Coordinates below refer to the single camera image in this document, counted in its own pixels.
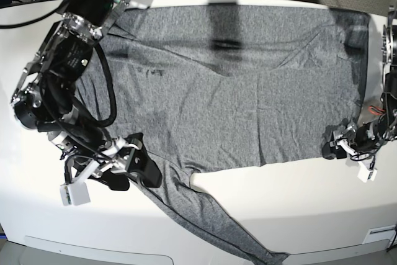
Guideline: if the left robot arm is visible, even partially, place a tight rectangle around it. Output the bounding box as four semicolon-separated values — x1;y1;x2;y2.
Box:
322;0;396;163

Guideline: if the grey long-sleeve T-shirt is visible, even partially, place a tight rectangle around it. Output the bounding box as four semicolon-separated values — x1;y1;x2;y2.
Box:
74;4;372;265

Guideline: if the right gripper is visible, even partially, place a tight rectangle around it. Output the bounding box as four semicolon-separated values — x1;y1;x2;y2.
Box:
47;131;162;191

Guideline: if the white label plate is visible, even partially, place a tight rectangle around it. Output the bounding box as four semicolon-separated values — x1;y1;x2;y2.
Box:
363;225;396;244

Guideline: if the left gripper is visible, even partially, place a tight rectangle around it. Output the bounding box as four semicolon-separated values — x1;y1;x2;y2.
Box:
321;120;391;163

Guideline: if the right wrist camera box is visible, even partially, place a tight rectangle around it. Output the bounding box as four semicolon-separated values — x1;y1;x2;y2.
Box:
60;182;91;206

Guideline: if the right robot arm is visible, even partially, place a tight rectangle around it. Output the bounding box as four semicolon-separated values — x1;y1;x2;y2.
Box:
11;0;163;191

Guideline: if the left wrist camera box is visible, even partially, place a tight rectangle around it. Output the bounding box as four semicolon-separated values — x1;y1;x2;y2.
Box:
357;164;378;183

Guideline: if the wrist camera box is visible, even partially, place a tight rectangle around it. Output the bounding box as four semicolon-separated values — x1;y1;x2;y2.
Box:
60;182;91;206
357;164;378;183

